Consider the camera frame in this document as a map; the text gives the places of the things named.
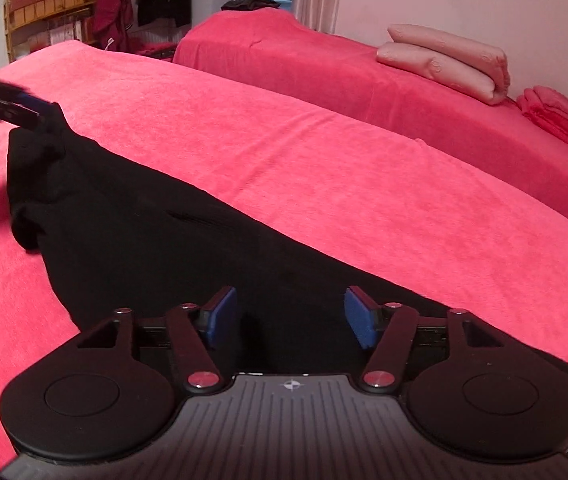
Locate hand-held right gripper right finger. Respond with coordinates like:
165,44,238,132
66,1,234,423
344,285,507,394

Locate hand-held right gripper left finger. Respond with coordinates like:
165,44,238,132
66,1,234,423
76,286,239,394

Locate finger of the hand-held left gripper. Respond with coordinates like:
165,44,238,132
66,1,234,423
8,91,63,131

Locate black pants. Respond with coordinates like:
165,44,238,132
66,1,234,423
6,102,568,466

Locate wooden shelf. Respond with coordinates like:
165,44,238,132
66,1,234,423
3,0,100,64

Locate row of tan boxes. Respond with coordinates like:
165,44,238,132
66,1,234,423
8,0,98,25

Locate hanging clothes on rack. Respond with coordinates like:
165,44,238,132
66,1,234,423
91,0,200,54

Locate dark cloth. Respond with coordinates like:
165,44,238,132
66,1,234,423
220,0,283,13

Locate red blanket on narrow bed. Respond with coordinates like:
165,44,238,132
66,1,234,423
171,10,568,244

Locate folded pink pillows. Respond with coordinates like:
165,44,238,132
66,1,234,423
376,24,511,106

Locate stack of folded red towels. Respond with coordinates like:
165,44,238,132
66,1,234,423
516,86,568,156

